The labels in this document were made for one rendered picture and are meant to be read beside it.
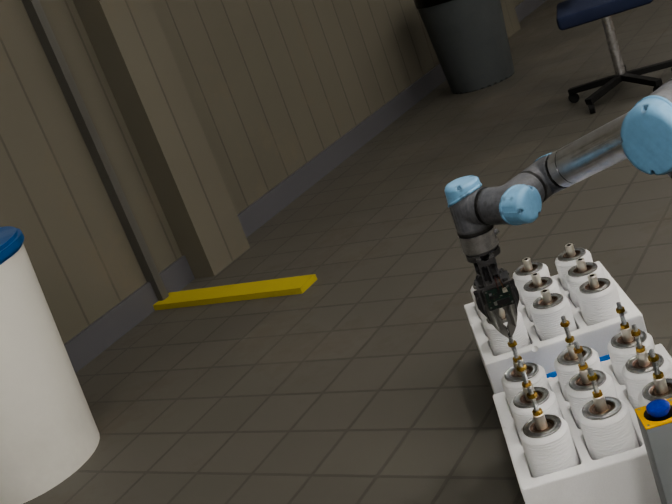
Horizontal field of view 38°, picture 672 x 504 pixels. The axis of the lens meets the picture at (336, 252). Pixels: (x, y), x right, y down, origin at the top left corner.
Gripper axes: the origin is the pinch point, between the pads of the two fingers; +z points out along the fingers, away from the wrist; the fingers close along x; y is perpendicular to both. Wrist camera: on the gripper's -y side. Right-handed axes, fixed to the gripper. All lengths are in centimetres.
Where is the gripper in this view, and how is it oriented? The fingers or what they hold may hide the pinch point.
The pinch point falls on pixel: (507, 330)
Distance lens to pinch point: 212.9
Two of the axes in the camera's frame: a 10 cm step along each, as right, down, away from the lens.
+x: 9.4, -3.1, -1.2
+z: 3.3, 8.9, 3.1
